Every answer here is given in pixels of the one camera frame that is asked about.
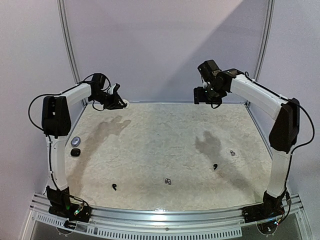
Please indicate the black earbud near left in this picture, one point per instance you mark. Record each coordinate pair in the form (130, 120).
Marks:
(114, 186)

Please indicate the blue-grey charging case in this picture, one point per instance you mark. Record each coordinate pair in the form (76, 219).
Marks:
(75, 142)

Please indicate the aluminium front rail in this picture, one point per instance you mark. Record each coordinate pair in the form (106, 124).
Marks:
(124, 224)

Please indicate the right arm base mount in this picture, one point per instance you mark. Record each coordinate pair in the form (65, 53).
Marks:
(270, 208)

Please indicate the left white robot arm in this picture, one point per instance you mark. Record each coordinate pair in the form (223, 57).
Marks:
(56, 122)

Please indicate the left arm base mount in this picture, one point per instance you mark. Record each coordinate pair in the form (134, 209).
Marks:
(67, 206)

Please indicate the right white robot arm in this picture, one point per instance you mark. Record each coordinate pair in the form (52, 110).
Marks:
(217, 84)

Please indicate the grey earbud centre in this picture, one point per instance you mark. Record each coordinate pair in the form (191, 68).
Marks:
(167, 181)

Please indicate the grey earbud right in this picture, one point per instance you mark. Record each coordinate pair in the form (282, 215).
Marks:
(232, 153)

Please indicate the left aluminium frame post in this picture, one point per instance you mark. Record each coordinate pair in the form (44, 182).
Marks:
(62, 10)

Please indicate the grey earbud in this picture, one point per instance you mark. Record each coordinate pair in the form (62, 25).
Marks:
(232, 153)
(167, 181)

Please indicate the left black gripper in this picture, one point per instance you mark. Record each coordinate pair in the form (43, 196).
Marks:
(115, 104)

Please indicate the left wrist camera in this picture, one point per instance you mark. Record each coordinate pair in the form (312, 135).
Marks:
(113, 89)

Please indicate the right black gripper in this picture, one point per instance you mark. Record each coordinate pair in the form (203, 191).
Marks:
(200, 95)

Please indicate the black charging case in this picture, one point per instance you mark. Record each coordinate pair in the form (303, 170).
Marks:
(75, 152)

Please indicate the white earbud charging case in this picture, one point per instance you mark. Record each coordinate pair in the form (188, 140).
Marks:
(126, 104)

